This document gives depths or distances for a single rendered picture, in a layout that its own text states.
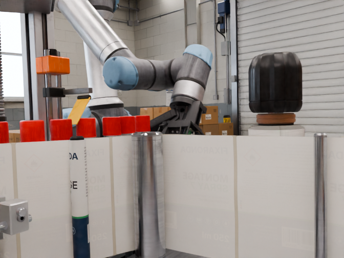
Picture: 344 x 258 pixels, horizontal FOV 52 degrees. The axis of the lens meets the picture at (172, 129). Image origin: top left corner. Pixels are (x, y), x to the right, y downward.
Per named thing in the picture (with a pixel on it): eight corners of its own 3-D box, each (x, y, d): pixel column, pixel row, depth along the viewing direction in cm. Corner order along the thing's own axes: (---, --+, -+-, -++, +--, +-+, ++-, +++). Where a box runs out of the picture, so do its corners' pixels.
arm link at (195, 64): (193, 63, 94) (220, 58, 89) (183, 98, 90) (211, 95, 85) (176, 45, 89) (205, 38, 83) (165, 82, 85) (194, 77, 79)
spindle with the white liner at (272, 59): (298, 256, 50) (297, 45, 48) (239, 244, 55) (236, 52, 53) (312, 237, 57) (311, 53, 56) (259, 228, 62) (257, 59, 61)
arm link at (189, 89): (168, 81, 84) (185, 98, 90) (164, 97, 82) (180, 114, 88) (196, 79, 79) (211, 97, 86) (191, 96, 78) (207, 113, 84)
